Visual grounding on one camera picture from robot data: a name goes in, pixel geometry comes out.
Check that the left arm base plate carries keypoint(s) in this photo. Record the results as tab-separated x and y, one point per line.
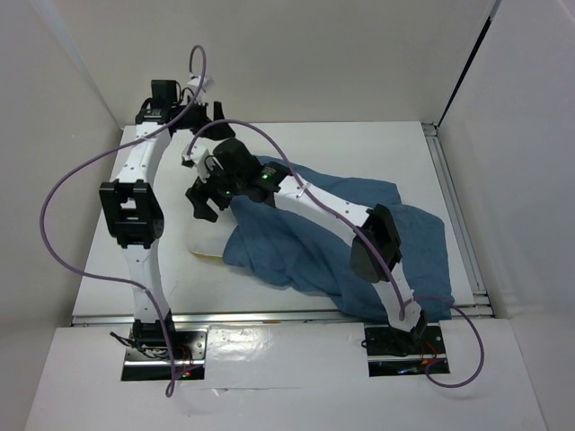
149	364

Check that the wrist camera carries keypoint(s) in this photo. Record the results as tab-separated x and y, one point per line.
198	157
197	86

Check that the aluminium rail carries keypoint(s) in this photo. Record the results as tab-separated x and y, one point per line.
481	308
226	318

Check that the white pillow with yellow edge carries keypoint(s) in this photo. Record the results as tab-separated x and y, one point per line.
208	240

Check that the black corner post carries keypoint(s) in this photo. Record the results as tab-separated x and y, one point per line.
469	61

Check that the blue pillowcase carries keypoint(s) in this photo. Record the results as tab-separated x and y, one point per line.
284	249

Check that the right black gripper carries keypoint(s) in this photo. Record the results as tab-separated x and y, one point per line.
200	192

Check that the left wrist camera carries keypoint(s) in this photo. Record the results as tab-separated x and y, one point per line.
197	86

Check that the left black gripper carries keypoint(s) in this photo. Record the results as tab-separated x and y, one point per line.
216	131

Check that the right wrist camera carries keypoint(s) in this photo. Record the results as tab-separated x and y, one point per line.
198	157

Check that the front aluminium rail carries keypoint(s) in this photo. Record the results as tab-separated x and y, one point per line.
226	318

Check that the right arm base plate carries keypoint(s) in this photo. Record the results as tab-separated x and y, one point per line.
384	359

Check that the right aluminium rail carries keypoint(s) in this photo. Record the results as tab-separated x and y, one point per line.
481	308

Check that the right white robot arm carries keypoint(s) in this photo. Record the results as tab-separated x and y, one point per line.
230	171

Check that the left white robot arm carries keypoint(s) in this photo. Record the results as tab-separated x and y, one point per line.
132	212

